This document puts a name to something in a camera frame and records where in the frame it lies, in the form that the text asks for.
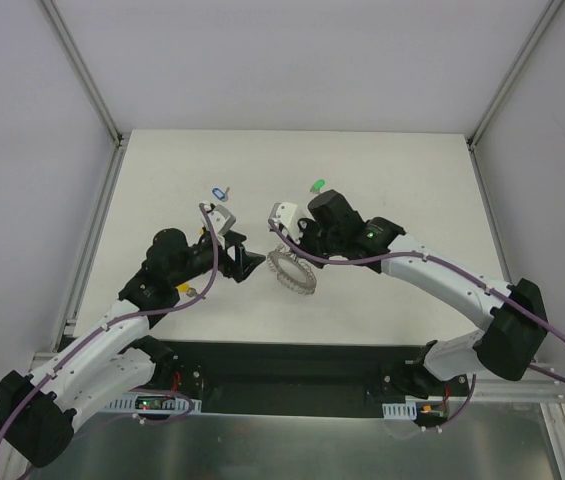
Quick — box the right aluminium frame post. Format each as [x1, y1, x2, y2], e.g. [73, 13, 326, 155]
[467, 0, 565, 152]

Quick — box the key with blue outlined tag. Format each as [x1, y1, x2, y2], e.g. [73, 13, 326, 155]
[211, 187, 230, 202]

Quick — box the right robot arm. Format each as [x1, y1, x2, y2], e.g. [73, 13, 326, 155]
[270, 190, 547, 399]

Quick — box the key with green tag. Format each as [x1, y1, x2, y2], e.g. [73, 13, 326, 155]
[310, 179, 326, 195]

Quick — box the purple cable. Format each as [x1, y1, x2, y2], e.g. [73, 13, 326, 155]
[267, 217, 565, 440]
[0, 204, 223, 480]

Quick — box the aluminium frame post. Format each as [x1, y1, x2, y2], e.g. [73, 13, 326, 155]
[467, 0, 565, 152]
[37, 0, 124, 146]

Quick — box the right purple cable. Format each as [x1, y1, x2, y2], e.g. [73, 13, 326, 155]
[267, 217, 565, 440]

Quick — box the key with yellow tag lower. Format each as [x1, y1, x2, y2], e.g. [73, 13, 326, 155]
[177, 283, 198, 298]

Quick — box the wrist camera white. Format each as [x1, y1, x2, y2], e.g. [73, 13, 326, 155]
[199, 202, 237, 237]
[269, 202, 306, 243]

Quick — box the metal disc keyring holder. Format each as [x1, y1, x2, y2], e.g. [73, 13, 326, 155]
[266, 245, 317, 296]

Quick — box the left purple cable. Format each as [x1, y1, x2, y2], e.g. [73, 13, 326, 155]
[0, 204, 223, 480]

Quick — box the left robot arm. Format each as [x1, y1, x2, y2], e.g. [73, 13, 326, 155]
[0, 227, 265, 468]

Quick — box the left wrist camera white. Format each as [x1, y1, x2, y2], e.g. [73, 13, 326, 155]
[199, 202, 237, 237]

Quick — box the left aluminium frame post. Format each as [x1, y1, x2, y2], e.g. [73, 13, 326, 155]
[37, 0, 124, 146]

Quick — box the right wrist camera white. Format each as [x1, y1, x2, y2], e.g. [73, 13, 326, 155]
[269, 202, 306, 243]

